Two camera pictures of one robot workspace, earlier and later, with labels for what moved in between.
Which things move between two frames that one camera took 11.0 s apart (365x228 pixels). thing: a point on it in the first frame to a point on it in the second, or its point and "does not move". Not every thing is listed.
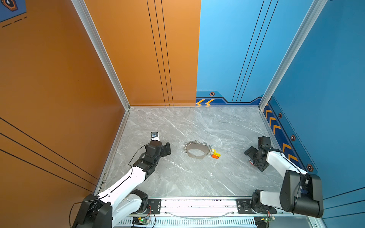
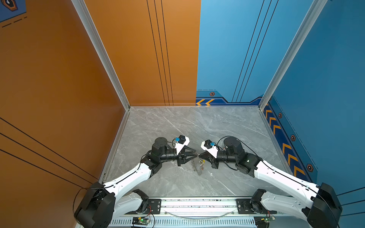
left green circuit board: x=140 y=221 does not move
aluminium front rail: x=192 y=205 does not move
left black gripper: x=164 y=152 to x=181 y=156
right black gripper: x=250 y=151 to x=212 y=159
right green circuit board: x=267 y=219 does not move
